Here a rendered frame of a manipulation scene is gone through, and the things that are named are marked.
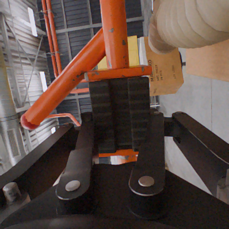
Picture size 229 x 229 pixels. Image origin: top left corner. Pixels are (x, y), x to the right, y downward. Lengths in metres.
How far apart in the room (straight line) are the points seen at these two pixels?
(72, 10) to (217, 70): 11.65
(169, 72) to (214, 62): 1.68
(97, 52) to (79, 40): 11.08
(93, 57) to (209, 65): 0.18
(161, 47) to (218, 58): 0.09
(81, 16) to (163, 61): 9.83
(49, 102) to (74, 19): 11.48
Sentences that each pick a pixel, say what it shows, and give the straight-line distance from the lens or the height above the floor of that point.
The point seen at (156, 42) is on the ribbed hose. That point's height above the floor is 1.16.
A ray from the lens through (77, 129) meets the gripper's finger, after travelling 0.16.
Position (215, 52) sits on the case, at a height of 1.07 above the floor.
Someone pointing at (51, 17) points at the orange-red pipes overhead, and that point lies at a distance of 8.77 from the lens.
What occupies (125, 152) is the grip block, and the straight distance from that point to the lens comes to 0.17.
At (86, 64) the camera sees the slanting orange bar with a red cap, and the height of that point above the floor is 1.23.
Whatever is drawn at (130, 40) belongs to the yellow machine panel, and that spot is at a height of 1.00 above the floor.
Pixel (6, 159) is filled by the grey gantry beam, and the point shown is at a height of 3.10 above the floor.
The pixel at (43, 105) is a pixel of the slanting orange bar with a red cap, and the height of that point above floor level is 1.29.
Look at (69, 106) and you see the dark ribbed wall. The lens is 11.43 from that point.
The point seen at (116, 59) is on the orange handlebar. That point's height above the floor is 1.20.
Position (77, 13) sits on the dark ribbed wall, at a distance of 11.68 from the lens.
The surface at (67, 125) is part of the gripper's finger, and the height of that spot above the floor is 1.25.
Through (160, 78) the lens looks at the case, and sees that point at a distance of 1.92.
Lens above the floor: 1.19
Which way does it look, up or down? 6 degrees up
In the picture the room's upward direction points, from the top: 96 degrees counter-clockwise
